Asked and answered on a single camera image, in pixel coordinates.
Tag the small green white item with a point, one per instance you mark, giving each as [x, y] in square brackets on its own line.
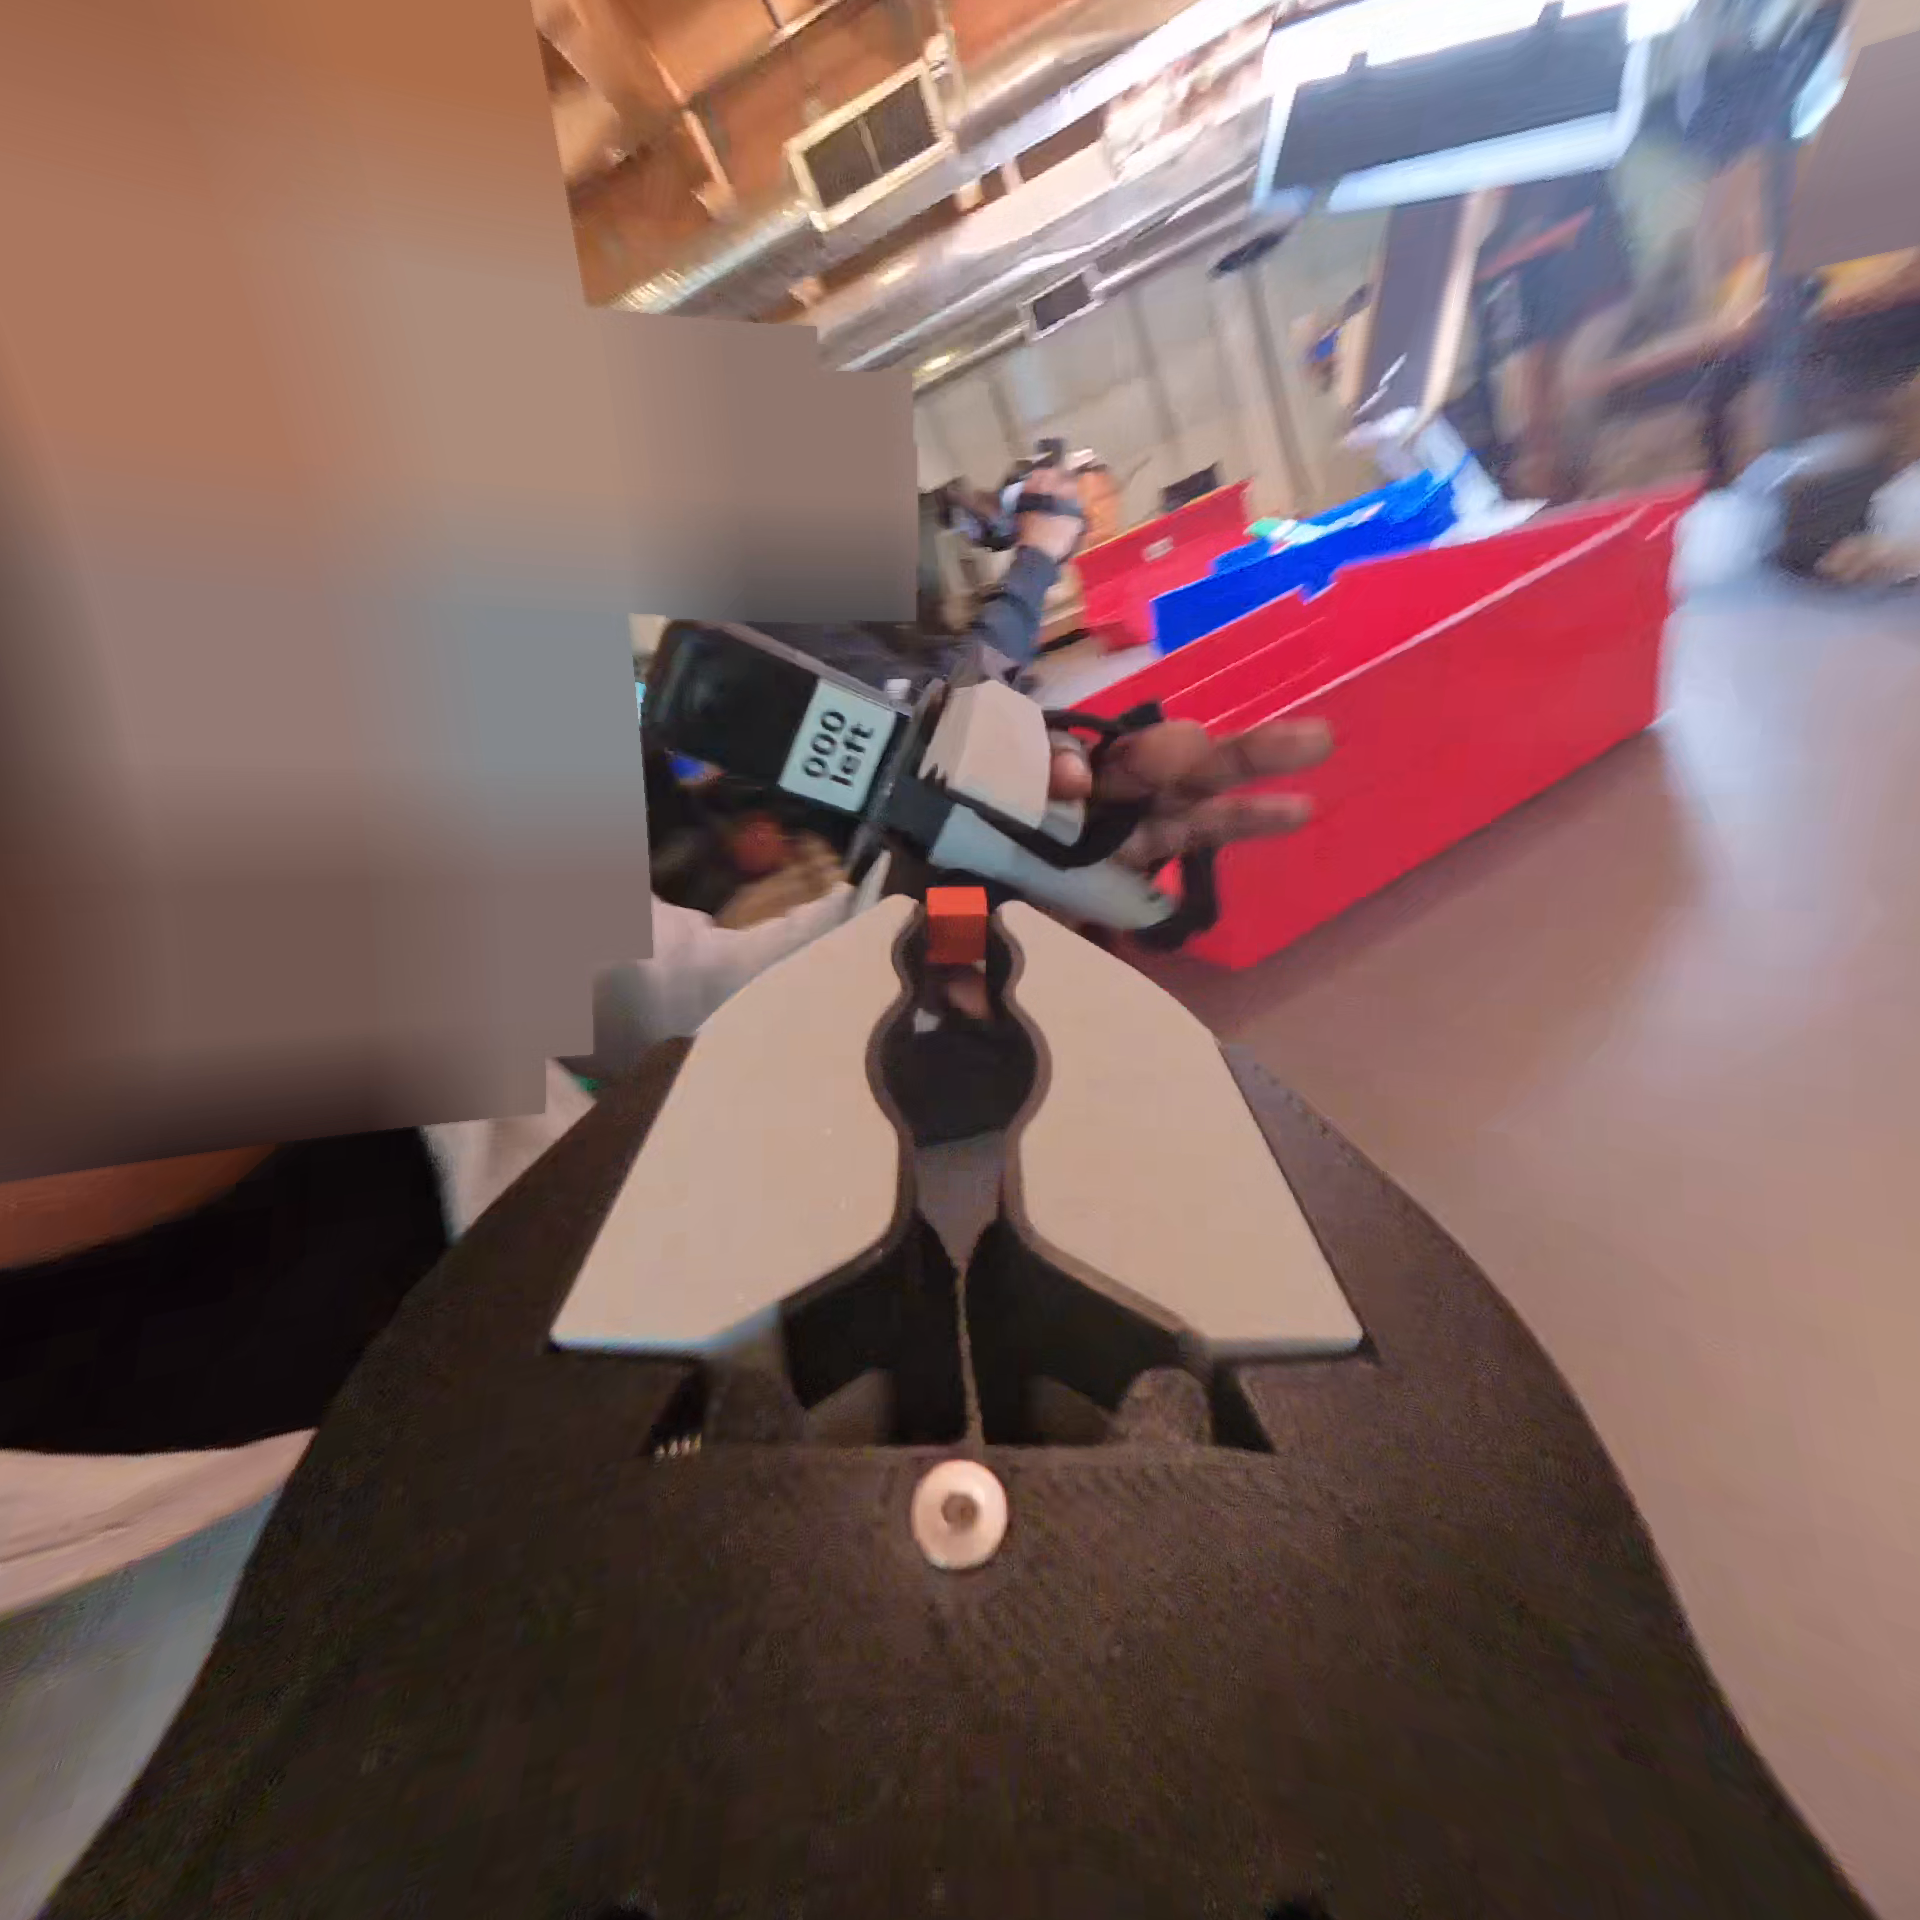
[1269, 530]

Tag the large red plastic bin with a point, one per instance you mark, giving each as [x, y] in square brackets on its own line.
[1427, 705]

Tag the white ceiling air vent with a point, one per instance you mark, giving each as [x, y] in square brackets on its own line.
[865, 147]

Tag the hanging ceiling light panel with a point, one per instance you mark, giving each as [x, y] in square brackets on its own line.
[1435, 106]

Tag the small red plastic bin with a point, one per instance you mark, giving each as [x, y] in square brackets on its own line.
[1155, 568]

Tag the blue plastic bin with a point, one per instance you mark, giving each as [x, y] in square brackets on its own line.
[1245, 592]

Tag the silver ventilation duct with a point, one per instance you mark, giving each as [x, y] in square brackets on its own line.
[748, 252]

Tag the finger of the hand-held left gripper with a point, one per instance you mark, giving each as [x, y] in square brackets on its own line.
[997, 848]
[992, 754]

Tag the person's left hand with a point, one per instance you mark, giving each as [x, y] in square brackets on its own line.
[1184, 779]

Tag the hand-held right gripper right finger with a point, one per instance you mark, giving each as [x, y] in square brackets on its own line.
[1169, 1182]

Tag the small orange cube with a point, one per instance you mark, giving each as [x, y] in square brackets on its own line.
[958, 923]

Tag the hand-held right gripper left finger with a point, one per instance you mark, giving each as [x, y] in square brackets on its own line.
[748, 1182]

